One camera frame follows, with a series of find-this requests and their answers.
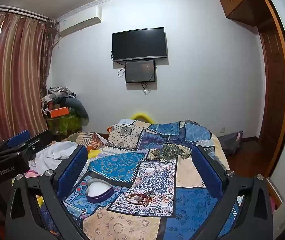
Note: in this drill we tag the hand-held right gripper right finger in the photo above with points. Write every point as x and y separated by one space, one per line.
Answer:
206 171

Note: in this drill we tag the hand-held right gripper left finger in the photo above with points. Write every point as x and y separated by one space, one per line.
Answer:
74 170

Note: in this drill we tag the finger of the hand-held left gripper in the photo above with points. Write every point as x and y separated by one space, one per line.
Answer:
38 142
18 138

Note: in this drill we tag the purple heart-shaped box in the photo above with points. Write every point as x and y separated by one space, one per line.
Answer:
100 197

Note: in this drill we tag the white cloth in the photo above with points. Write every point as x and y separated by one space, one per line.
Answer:
50 155

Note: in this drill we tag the yellow cloth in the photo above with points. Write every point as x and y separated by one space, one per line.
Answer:
93 153

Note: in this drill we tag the pink cloth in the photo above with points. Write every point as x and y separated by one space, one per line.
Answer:
32 173

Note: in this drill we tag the green patterned cloth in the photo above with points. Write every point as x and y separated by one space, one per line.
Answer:
62 125

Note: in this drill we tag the orange striped cloth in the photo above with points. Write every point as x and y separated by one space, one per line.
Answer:
87 140

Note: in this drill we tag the orange box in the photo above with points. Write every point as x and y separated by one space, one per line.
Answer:
58 112

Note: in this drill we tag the patchwork printed blanket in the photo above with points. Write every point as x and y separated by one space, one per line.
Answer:
155 177

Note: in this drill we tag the pile of clothes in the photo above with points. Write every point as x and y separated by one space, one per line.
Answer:
62 96

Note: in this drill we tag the striped brown curtain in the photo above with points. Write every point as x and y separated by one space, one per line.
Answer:
12 75

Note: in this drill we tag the brown wooden door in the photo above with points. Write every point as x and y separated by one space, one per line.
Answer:
275 92

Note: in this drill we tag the small black monitor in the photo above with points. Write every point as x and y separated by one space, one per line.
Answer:
140 71

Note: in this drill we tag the white air conditioner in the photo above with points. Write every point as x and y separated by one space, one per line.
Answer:
80 21

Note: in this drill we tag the large black television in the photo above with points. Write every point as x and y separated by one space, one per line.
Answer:
140 44

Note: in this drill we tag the wooden overhead cabinet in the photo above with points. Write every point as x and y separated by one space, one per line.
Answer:
242 2

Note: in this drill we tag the white wall socket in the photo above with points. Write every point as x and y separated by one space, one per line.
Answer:
222 130

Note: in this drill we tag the curtain rail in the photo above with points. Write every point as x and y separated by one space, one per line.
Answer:
17 12

